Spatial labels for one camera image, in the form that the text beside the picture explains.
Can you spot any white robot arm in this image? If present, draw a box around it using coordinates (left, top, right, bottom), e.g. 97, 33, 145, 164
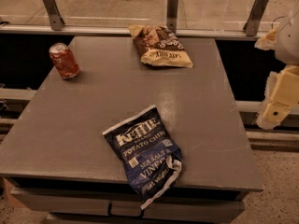
254, 3, 299, 130

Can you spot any blue Kettle chip bag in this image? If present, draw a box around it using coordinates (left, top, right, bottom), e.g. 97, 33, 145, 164
103, 105, 183, 210

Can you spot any grey table cabinet base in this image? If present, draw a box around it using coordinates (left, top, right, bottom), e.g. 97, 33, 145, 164
10, 186, 245, 224

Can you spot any brown chip bag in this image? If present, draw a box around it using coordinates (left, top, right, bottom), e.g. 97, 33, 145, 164
128, 25, 193, 68

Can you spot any left metal railing bracket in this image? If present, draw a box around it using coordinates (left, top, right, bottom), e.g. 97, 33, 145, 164
42, 0, 65, 31

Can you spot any metal railing bracket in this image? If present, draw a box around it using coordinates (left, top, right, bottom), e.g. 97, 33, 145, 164
243, 0, 269, 36
166, 0, 178, 33
42, 0, 65, 31

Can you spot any red soda can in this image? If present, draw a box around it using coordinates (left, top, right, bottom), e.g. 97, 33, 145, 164
49, 43, 79, 79

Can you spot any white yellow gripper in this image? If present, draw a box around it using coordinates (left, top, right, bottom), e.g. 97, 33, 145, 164
256, 64, 299, 130

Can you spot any middle metal railing bracket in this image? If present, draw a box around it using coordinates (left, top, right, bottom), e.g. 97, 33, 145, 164
166, 0, 178, 33

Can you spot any right metal railing bracket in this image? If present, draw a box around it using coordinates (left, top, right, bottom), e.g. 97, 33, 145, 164
243, 0, 269, 36

